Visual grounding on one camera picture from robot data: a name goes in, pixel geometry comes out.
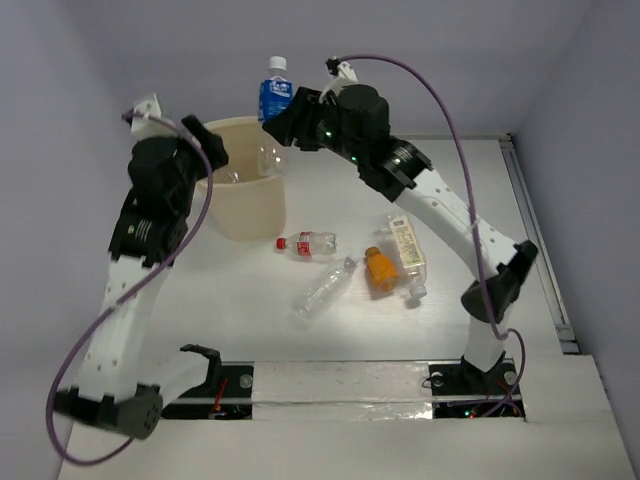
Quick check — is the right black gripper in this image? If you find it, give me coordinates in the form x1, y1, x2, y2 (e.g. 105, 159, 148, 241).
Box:
263, 85, 367, 167

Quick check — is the white cap blue label bottle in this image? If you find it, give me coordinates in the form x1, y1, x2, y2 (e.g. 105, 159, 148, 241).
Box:
258, 56, 293, 176

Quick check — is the clear unlabelled plastic bottle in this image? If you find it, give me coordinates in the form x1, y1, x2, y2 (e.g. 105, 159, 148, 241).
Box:
293, 256, 359, 320

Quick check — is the orange plastic bottle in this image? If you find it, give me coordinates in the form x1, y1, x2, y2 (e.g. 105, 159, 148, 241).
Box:
364, 246, 399, 293

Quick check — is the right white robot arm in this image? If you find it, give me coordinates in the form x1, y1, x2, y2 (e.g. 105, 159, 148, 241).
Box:
261, 84, 538, 392

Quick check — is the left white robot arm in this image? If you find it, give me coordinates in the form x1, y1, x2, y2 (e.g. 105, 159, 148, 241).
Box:
46, 111, 229, 440

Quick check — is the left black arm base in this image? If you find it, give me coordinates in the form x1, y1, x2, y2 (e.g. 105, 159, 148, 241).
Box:
162, 344, 254, 420

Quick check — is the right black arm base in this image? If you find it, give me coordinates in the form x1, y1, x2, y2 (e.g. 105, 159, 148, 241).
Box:
422, 356, 525, 419

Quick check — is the cream plastic bin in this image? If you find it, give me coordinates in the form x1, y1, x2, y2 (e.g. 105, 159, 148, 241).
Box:
205, 116, 286, 241

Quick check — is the red label clear bottle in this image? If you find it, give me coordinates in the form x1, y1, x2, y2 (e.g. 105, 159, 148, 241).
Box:
275, 231, 337, 258

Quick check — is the white label clear bottle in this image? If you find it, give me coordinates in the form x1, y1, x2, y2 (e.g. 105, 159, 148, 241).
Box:
375, 211, 427, 308

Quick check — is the silver foil tape strip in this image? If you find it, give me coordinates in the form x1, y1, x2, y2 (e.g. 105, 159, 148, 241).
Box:
251, 361, 433, 422

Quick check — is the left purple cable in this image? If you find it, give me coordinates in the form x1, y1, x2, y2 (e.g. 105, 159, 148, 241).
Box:
45, 112, 215, 466

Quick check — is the purple cable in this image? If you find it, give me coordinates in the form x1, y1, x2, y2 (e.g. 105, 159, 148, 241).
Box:
45, 112, 215, 466
324, 52, 527, 419

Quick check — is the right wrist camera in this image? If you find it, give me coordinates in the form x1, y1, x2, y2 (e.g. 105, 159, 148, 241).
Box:
321, 57, 359, 97

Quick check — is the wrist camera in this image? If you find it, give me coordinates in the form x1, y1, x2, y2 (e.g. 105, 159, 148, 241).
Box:
321, 57, 359, 97
122, 93, 166, 141

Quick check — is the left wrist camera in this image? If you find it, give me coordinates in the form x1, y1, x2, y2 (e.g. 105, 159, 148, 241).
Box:
122, 93, 166, 141

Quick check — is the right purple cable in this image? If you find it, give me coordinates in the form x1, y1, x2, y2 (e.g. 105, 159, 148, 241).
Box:
324, 52, 527, 419

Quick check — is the aluminium rail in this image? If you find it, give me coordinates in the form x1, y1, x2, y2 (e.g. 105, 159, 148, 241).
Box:
499, 135, 582, 355

